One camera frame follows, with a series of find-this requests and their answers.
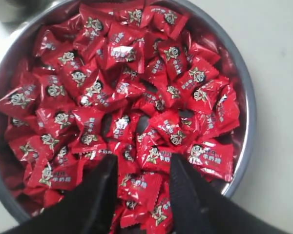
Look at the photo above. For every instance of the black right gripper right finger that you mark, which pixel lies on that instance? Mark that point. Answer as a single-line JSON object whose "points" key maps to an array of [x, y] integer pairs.
{"points": [[197, 208]]}

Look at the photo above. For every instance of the stainless steel plate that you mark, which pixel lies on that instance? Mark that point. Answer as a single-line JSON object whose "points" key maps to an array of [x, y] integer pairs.
{"points": [[233, 66]]}

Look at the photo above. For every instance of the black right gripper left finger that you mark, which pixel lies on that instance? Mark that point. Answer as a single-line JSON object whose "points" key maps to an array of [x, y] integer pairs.
{"points": [[88, 209]]}

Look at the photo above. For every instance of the stainless steel cup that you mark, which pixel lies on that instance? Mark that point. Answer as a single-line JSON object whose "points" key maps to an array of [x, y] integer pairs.
{"points": [[12, 11]]}

